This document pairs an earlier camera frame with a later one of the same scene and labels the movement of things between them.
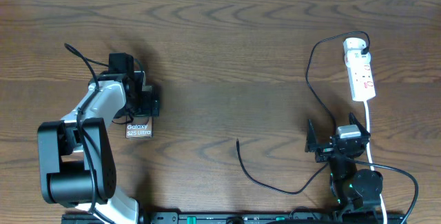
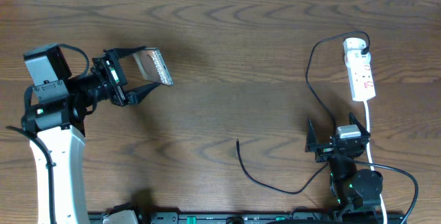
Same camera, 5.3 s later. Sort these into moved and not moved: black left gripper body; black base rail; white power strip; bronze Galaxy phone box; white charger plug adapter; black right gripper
Moved: bronze Galaxy phone box; black left gripper body
Not moved: black right gripper; black base rail; white charger plug adapter; white power strip
